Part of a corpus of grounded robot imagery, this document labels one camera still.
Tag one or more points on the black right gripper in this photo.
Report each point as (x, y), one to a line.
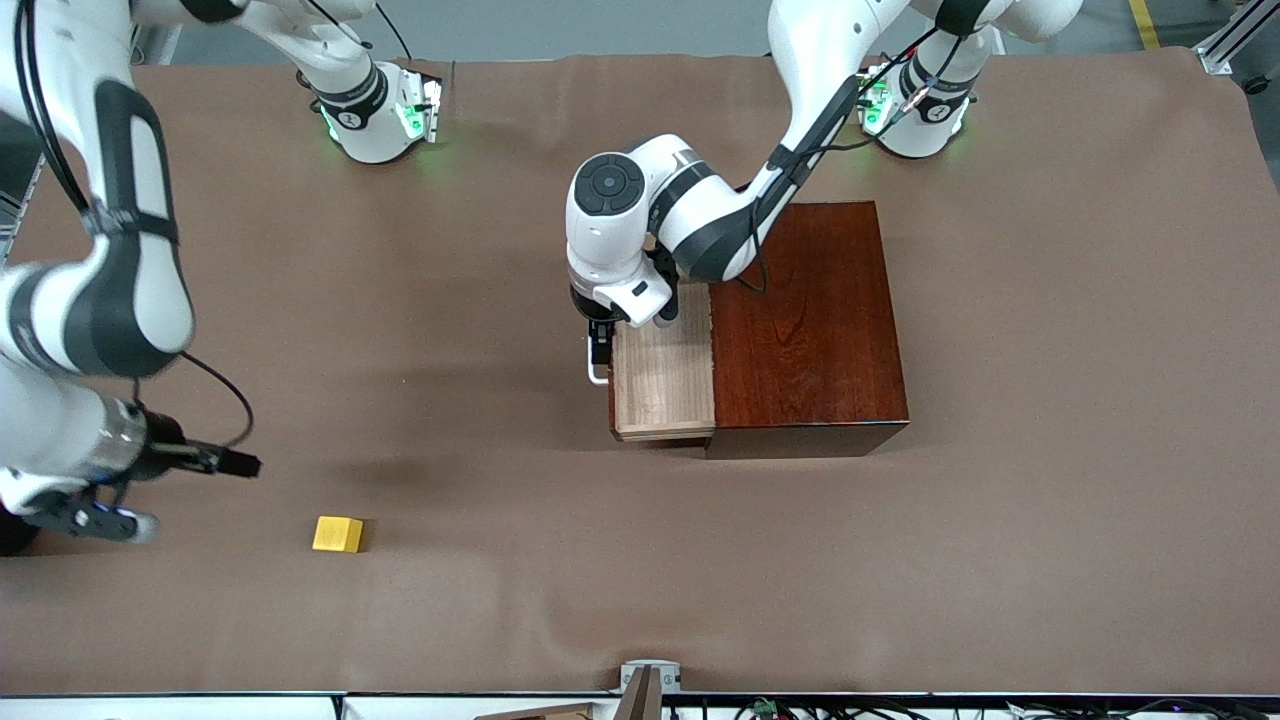
(168, 453)

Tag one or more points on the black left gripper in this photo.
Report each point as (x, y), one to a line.
(599, 335)

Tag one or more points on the light wooden drawer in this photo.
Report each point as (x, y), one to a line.
(660, 380)

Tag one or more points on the yellow block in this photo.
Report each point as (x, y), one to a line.
(337, 535)

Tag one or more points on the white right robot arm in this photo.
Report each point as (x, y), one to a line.
(130, 300)

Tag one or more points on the dark brown wooden cabinet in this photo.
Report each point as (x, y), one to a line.
(820, 340)

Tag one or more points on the brown table cover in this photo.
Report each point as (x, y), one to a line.
(500, 550)

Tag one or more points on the black round object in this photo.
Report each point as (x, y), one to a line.
(10, 540)

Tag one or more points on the aluminium profile beam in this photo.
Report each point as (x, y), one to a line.
(1225, 45)

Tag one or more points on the black caster wheel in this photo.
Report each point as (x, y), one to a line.
(1256, 86)

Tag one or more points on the grey metal bracket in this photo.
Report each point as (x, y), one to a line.
(635, 665)

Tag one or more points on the aluminium profile frame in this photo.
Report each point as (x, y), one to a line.
(165, 40)

